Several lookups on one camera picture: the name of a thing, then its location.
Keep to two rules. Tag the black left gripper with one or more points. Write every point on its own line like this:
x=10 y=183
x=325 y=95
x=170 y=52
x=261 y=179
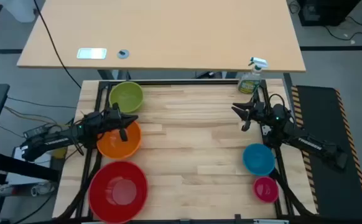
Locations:
x=114 y=119

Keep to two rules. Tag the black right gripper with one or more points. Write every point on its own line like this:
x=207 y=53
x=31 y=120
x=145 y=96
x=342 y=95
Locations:
x=258 y=112

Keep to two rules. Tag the orange bowl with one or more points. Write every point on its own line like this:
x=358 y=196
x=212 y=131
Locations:
x=115 y=149

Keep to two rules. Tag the green bowl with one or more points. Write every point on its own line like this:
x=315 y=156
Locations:
x=129 y=93

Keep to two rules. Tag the blue bowl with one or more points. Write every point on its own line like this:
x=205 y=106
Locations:
x=258 y=160

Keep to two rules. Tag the large red bowl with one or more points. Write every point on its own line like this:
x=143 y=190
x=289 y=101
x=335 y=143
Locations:
x=118 y=193

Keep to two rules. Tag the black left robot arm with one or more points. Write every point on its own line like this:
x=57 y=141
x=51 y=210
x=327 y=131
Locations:
x=53 y=141

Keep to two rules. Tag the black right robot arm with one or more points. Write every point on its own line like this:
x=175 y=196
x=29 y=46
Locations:
x=311 y=144

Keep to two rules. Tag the clear spray bottle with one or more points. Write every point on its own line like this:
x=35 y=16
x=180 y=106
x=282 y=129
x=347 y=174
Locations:
x=249 y=84

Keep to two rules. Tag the yellow object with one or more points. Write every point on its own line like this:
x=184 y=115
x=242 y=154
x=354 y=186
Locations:
x=59 y=153

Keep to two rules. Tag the small pink bowl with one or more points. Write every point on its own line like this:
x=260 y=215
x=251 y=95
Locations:
x=265 y=189

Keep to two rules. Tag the black mat with hazard stripes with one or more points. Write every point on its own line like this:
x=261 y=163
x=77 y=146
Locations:
x=324 y=109

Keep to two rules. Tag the white box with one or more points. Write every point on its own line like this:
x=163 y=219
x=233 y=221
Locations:
x=45 y=158

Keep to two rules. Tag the black power adapter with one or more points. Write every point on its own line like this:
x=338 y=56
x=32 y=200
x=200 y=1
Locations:
x=36 y=131

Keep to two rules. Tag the light wood desk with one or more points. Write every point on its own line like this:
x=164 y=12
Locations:
x=168 y=31

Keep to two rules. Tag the white power strip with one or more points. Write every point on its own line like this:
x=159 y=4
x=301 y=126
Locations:
x=41 y=188

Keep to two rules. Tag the black support beam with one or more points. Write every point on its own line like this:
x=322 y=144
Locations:
x=13 y=165

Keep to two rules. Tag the black computer case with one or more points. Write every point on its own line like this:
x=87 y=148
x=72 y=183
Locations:
x=327 y=12

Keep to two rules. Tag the black aluminium table frame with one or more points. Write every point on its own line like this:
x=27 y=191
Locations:
x=184 y=82

